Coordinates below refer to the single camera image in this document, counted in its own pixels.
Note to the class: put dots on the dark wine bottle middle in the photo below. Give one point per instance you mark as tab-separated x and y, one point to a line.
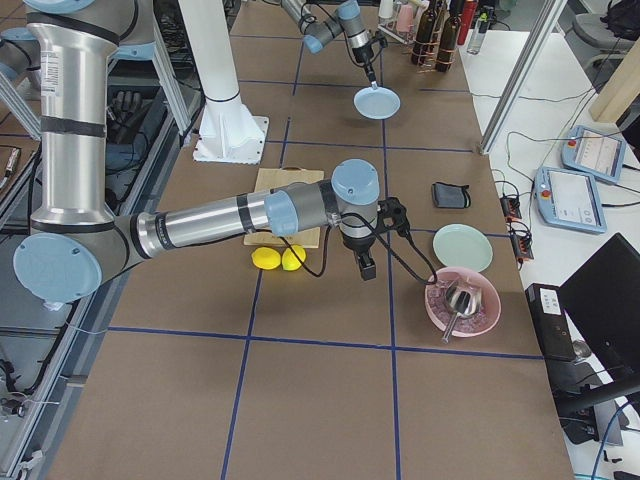
449	36

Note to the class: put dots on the metal scoop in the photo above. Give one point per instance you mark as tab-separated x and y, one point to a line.
464	300

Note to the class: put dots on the pink cup upper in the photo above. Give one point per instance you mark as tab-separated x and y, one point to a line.
405	18

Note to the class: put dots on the grey water bottle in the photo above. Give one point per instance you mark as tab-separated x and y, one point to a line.
479	33

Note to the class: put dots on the light blue plate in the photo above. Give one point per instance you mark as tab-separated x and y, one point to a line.
376	103

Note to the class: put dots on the teach pendant far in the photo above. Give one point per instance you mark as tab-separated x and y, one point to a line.
594	152

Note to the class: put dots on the black computer box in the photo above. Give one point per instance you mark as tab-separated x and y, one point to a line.
550	323

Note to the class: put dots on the teach pendant near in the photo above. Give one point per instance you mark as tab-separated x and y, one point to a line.
569	199

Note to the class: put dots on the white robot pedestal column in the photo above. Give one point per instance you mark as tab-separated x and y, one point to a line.
228	132

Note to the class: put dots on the dark wine bottle rear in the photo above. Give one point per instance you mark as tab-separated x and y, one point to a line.
424	33

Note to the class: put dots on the aluminium frame post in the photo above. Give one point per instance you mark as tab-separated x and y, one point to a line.
541	30

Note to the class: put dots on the green plate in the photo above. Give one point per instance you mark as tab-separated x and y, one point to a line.
461	245

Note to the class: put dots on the yellow lemon left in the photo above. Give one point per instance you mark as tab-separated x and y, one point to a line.
266	258

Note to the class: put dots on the black wallet pouch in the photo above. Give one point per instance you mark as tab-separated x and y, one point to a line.
450	196

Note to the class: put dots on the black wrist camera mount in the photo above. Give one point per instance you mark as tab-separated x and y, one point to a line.
392	216

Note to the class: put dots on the black monitor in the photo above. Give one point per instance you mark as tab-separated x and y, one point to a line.
602	300

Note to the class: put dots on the pink bowl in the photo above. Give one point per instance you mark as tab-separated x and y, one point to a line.
436	306

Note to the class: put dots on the teach pendant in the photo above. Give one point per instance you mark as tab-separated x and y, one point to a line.
569	199
594	152

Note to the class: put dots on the wooden cutting board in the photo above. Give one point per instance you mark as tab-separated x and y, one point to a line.
277	183

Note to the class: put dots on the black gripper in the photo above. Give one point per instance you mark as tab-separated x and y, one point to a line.
358	244
362	53

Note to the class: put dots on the red bottle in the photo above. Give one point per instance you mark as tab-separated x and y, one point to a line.
466	19

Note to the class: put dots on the yellow lemon right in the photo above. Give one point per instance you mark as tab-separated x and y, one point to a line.
293	258

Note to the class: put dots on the yellow lemon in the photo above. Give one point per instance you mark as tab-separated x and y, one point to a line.
266	258
293	258

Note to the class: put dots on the pink wire bottle rack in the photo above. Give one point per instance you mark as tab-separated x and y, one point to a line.
432	55

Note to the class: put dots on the dark wine bottle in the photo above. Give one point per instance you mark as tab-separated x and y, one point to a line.
424	33
449	36

